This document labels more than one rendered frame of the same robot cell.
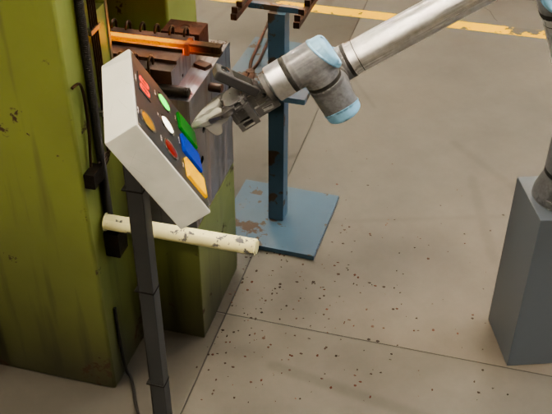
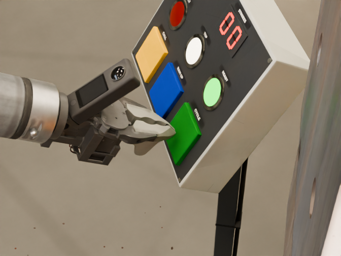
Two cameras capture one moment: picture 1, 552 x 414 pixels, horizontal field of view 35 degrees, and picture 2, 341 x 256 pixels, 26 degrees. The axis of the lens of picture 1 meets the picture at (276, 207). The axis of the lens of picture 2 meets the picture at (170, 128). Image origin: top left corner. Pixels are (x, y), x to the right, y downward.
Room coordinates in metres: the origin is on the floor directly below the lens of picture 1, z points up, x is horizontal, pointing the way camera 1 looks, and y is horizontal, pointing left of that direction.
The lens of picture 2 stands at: (2.58, 0.12, 1.89)
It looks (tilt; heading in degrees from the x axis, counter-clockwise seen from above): 47 degrees down; 175
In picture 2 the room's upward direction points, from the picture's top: straight up
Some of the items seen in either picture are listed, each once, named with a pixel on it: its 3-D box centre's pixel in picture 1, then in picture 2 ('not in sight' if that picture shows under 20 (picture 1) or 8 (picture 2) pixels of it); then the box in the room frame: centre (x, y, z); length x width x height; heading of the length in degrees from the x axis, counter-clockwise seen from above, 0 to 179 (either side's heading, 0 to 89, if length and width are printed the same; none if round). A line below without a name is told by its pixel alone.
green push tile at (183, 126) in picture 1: (185, 131); (183, 134); (1.78, 0.22, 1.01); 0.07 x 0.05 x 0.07; 10
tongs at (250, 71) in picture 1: (261, 46); not in sight; (2.87, 0.05, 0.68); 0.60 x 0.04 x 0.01; 169
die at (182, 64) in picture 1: (115, 53); not in sight; (2.27, 0.47, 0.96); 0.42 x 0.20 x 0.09; 75
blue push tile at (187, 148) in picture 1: (189, 154); (167, 92); (1.68, 0.20, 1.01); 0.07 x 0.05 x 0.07; 10
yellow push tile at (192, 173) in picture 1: (194, 178); (152, 55); (1.58, 0.18, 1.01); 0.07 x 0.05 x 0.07; 10
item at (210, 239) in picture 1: (180, 234); not in sight; (1.86, 0.26, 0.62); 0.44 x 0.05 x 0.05; 75
